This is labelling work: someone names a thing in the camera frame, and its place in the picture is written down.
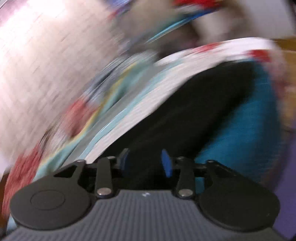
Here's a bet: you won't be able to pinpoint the black pants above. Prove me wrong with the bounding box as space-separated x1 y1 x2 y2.
103 60 256 190

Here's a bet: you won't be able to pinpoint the striped patterned bedspread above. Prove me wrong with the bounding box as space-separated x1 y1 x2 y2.
34 37 285 181

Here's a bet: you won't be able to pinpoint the red floral quilt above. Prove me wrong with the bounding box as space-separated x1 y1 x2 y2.
1 97 103 219

